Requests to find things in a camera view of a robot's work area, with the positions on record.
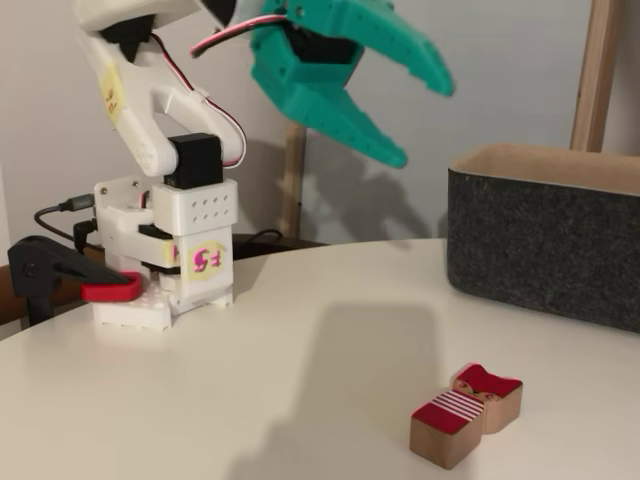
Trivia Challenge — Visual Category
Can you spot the red painted wooden figure block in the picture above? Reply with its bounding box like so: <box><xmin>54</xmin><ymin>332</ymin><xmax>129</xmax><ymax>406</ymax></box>
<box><xmin>409</xmin><ymin>362</ymin><xmax>525</xmax><ymax>471</ymax></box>

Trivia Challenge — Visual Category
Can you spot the dark grey felt basket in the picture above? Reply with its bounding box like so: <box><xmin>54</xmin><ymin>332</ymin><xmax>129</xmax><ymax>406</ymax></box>
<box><xmin>446</xmin><ymin>143</ymin><xmax>640</xmax><ymax>334</ymax></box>

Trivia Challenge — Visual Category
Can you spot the pale frosted panel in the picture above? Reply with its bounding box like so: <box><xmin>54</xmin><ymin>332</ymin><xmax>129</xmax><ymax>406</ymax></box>
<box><xmin>298</xmin><ymin>0</ymin><xmax>595</xmax><ymax>246</ymax></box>

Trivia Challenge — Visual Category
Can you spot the yellow sticker F6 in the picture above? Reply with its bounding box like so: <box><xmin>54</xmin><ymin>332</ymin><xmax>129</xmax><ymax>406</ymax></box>
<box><xmin>98</xmin><ymin>63</ymin><xmax>125</xmax><ymax>122</ymax></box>

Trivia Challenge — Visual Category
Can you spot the yellow sticker F5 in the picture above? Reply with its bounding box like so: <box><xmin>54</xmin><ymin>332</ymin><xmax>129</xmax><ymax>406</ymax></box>
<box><xmin>182</xmin><ymin>238</ymin><xmax>230</xmax><ymax>285</ymax></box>

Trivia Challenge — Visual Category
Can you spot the black clamp with red pad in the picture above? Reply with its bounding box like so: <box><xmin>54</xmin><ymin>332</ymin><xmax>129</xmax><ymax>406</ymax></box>
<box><xmin>6</xmin><ymin>234</ymin><xmax>145</xmax><ymax>327</ymax></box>

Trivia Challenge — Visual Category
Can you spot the light wooden post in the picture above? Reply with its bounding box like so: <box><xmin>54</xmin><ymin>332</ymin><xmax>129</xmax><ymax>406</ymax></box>
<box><xmin>569</xmin><ymin>0</ymin><xmax>627</xmax><ymax>154</ymax></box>
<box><xmin>278</xmin><ymin>122</ymin><xmax>308</xmax><ymax>240</ymax></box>

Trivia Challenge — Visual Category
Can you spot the servo cable on upper arm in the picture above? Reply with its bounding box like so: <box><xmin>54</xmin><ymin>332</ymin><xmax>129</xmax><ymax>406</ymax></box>
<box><xmin>148</xmin><ymin>31</ymin><xmax>250</xmax><ymax>170</ymax></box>

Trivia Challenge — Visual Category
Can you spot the thin black cable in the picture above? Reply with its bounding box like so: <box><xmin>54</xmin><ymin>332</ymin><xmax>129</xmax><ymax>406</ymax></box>
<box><xmin>233</xmin><ymin>227</ymin><xmax>287</xmax><ymax>250</ymax></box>

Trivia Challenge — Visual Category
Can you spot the grey usb cable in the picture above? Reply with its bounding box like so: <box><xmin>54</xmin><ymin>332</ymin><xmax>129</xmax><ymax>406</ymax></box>
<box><xmin>33</xmin><ymin>195</ymin><xmax>97</xmax><ymax>242</ymax></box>

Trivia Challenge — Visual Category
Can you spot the black power plug cable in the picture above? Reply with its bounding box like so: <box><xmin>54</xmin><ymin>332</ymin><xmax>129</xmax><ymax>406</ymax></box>
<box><xmin>73</xmin><ymin>218</ymin><xmax>105</xmax><ymax>252</ymax></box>

